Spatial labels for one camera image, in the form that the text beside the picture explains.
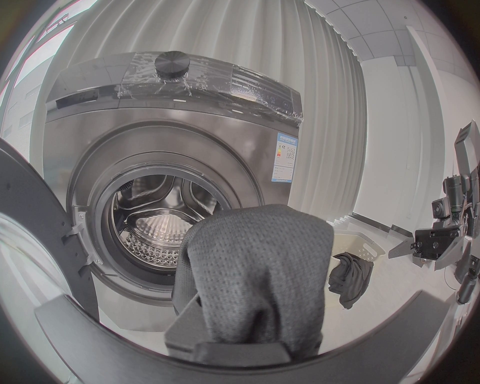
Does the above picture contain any white curtain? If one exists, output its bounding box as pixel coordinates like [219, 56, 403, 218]
[35, 0, 369, 222]

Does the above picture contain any grey washing machine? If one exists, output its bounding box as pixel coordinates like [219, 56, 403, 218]
[43, 50, 305, 333]

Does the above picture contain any cream laundry basket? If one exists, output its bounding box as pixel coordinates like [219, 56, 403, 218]
[329, 229, 387, 280]

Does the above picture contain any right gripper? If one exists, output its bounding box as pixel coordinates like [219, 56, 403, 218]
[388, 225, 472, 272]

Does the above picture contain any dark grey garment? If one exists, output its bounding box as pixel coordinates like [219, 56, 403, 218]
[172, 204, 335, 359]

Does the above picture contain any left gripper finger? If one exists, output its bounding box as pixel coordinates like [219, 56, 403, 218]
[164, 294, 211, 355]

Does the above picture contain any washing machine door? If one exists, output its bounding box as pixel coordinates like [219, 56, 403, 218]
[0, 137, 101, 340]

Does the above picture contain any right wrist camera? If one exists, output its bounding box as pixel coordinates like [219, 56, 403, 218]
[430, 198, 451, 220]

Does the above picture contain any black garment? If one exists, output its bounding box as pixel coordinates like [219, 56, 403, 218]
[328, 252, 376, 310]

